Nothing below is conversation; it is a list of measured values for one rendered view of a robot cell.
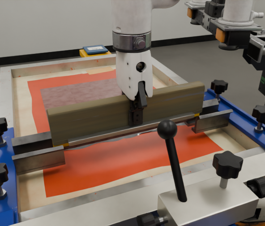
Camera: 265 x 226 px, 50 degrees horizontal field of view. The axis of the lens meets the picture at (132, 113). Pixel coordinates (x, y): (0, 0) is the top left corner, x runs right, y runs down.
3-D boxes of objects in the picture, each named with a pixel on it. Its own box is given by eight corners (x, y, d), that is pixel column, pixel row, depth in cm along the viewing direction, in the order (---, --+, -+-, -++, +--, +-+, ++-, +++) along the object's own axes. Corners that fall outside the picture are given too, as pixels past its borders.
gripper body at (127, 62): (160, 45, 52) (158, 99, 58) (139, 32, 60) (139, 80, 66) (122, 49, 50) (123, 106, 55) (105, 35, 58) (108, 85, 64)
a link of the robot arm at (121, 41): (161, 34, 51) (160, 49, 52) (142, 24, 58) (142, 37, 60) (122, 39, 49) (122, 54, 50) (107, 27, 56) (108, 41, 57)
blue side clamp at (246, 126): (193, 111, 87) (195, 90, 83) (207, 108, 88) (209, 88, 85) (266, 172, 63) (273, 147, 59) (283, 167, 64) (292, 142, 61)
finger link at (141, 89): (151, 98, 53) (144, 112, 58) (138, 65, 56) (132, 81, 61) (145, 99, 53) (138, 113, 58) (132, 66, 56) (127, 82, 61)
